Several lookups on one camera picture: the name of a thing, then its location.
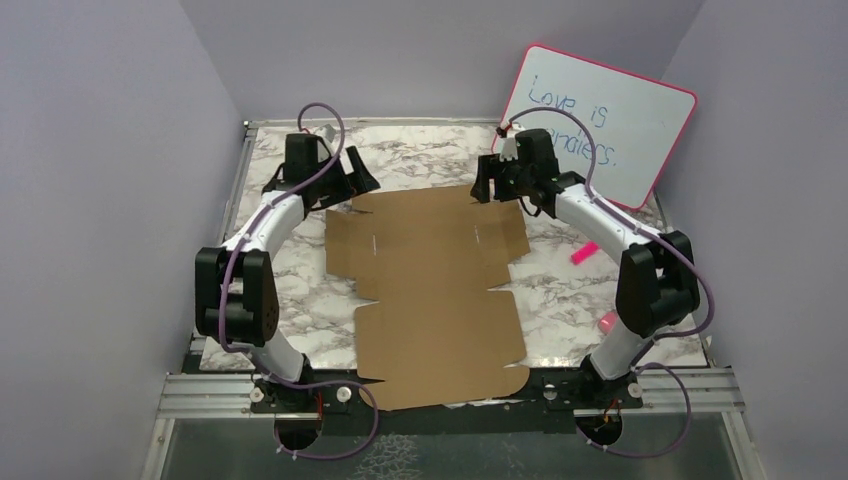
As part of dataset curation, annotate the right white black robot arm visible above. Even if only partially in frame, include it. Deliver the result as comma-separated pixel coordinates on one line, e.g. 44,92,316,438
470,129,700,407

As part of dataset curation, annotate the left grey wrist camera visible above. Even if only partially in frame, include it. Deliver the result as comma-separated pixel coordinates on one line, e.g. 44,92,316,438
317,124,338,142

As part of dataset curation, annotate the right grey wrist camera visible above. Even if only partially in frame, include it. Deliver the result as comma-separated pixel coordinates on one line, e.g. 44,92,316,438
499,137,519,163

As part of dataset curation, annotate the pink marker pen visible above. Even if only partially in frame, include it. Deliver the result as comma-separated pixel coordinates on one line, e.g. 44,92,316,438
570,242,600,265

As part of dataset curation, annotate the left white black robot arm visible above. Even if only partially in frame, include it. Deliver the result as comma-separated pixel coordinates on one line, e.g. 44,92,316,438
194,132,380,411

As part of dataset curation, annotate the aluminium table frame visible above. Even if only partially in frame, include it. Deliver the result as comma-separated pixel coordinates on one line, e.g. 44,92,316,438
142,118,766,479

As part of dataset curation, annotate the brown cardboard box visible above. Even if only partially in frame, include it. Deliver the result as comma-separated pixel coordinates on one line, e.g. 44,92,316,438
325,185,530,411

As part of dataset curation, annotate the purple cable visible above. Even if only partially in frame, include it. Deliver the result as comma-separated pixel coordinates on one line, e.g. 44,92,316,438
498,107,717,460
215,101,380,462

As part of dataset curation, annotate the pink eraser block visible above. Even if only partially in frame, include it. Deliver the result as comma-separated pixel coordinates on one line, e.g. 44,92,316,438
598,311,619,335

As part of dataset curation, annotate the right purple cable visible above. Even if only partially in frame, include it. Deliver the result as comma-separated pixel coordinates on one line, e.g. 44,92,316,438
498,107,717,460

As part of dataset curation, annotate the pink framed whiteboard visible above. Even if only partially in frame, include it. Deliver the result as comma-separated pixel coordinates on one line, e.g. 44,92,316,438
502,44,698,210

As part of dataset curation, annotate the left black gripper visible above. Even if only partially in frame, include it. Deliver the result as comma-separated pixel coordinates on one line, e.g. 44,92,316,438
311,146,381,207

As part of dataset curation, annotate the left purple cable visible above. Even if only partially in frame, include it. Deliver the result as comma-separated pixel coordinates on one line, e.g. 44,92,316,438
215,101,380,462

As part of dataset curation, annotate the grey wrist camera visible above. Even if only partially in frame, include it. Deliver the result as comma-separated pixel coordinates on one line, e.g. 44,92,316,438
499,137,519,163
317,124,338,142

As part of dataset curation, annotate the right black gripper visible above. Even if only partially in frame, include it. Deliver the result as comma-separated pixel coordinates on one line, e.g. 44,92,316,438
470,153,533,204

